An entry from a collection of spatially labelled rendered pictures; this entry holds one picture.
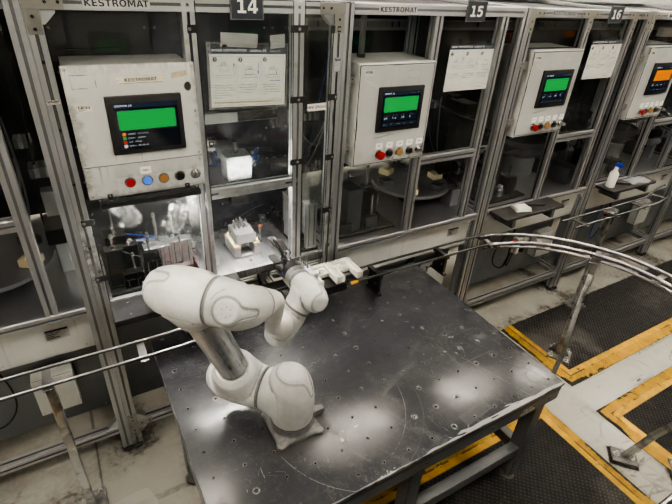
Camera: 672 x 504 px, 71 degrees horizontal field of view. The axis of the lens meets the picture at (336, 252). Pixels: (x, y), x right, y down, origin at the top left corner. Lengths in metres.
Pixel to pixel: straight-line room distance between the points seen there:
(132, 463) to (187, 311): 1.60
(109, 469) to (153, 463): 0.20
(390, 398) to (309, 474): 0.46
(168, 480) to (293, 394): 1.13
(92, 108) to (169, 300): 0.83
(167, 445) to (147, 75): 1.80
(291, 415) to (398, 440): 0.42
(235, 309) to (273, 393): 0.61
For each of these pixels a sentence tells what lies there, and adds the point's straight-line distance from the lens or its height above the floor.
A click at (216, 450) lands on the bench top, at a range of 1.82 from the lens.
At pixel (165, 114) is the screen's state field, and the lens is 1.83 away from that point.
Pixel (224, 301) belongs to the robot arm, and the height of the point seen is 1.47.
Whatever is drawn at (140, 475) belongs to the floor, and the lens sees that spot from 2.67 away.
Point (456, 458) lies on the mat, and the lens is 2.72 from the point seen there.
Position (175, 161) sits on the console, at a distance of 1.91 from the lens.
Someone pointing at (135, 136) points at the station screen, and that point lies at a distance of 1.83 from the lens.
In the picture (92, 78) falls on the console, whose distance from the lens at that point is 1.80.
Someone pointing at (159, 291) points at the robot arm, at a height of 1.43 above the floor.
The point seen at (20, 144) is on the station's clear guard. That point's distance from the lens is 1.88.
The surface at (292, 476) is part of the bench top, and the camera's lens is 1.75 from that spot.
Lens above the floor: 2.14
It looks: 31 degrees down
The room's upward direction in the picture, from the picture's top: 4 degrees clockwise
